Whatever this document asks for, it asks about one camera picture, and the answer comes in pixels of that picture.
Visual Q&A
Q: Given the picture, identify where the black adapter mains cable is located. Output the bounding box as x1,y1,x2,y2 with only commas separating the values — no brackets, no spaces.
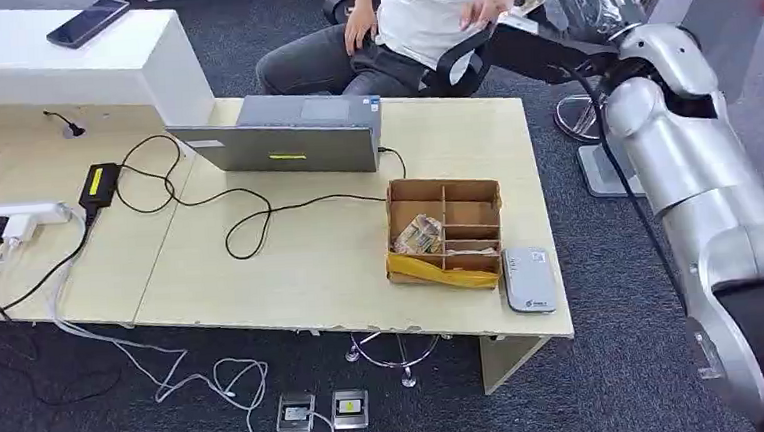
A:
0,206,108,325

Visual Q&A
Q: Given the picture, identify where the person's left hand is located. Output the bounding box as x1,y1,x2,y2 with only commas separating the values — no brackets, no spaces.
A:
458,0,513,33

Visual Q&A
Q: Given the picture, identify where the black laptop power cable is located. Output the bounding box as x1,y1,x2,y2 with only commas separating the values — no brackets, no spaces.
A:
111,119,413,269

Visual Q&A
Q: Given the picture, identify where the person's hand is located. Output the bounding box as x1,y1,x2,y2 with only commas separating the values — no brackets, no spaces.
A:
458,0,513,33
341,3,381,57

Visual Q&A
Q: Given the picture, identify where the chrome stanchion post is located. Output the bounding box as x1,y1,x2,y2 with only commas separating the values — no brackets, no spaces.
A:
546,0,694,145

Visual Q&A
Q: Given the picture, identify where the floor socket yellow label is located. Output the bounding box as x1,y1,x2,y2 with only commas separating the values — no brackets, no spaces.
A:
330,387,372,432

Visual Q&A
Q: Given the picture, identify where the chrome wire frame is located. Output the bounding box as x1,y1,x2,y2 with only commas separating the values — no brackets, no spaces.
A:
343,327,446,392

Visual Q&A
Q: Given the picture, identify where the black floor cable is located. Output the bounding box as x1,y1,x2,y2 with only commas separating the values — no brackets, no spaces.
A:
0,313,126,412

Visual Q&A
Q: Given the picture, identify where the grey card reader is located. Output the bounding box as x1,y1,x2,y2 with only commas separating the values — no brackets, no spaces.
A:
501,244,559,317

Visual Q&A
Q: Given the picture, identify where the person's right hand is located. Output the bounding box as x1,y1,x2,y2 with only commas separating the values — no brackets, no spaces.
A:
341,3,381,57

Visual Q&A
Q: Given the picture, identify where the black plug with cable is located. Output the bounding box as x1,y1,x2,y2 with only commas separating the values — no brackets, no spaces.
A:
0,216,17,323

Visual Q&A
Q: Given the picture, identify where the white plug charger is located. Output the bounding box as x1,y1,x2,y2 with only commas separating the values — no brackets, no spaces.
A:
0,214,41,265

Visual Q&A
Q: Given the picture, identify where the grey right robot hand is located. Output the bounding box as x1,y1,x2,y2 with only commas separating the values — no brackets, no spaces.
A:
534,0,650,50

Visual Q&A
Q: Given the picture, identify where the yellow tape strip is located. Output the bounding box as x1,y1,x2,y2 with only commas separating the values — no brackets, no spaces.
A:
385,245,502,297

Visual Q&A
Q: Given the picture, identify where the grey laptop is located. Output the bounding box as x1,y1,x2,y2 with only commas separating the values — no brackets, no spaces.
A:
164,87,387,186

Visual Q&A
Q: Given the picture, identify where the floor socket white label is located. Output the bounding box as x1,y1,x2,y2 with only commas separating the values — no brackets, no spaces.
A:
274,391,319,432

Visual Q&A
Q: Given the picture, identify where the black smartphone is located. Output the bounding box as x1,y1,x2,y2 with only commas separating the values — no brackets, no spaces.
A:
43,0,134,52

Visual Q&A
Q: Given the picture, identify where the person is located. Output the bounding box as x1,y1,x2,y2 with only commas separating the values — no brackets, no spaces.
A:
251,0,542,109

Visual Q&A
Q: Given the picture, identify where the white cable bundle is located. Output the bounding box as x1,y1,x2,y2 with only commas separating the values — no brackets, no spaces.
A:
43,191,337,432

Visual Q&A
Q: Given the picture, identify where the grey kiosk stand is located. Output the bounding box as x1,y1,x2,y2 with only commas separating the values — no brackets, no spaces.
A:
567,0,764,202

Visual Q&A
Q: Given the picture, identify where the wooden divided card box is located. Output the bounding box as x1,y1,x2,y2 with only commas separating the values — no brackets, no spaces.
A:
381,172,509,297

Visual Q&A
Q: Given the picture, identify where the black grommet cable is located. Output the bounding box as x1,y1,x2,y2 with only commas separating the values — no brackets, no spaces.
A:
42,107,88,140

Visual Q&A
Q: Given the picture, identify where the printed card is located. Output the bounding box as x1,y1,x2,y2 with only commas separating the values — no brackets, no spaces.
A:
498,0,556,37

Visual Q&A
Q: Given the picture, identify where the black power adapter yellow label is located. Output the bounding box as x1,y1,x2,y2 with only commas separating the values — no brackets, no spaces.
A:
75,162,124,211

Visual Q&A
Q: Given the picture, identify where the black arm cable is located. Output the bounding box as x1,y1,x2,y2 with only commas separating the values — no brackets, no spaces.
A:
561,57,691,316

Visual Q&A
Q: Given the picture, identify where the white power strip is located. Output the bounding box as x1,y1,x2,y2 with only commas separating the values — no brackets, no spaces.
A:
0,198,73,232

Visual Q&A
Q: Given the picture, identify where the white card in slot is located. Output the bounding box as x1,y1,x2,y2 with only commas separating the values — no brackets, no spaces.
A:
446,244,500,260

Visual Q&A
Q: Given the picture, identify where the white counter block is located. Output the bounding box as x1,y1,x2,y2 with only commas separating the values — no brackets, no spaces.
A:
0,0,218,139

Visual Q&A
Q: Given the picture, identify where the pale wooden desk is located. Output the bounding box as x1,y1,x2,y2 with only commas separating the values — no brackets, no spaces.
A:
0,70,578,425

